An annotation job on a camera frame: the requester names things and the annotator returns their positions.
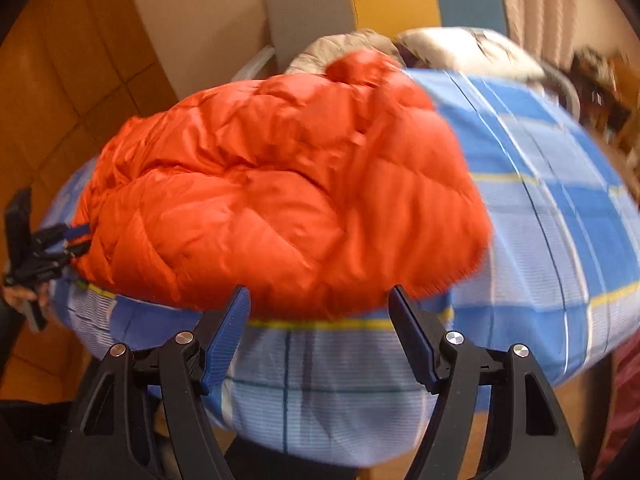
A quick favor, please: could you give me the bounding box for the orange quilted down jacket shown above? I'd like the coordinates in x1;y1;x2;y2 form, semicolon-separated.
74;50;491;321

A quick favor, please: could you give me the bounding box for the left hand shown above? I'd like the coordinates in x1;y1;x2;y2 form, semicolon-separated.
2;283;50;315

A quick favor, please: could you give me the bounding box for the red ruffled bedspread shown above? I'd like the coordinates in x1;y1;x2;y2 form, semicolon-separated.
593;332;639;479

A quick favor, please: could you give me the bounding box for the wooden wardrobe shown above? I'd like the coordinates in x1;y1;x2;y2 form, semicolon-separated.
0;0;179;406

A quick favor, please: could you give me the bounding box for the grey yellow blue headboard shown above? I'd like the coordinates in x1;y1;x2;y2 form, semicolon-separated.
265;0;508;72

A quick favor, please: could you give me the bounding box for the white patterned pillow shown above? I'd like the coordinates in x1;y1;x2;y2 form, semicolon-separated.
285;27;544;82

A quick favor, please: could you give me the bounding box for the pink patterned curtain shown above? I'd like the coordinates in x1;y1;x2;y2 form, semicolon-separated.
503;0;577;70

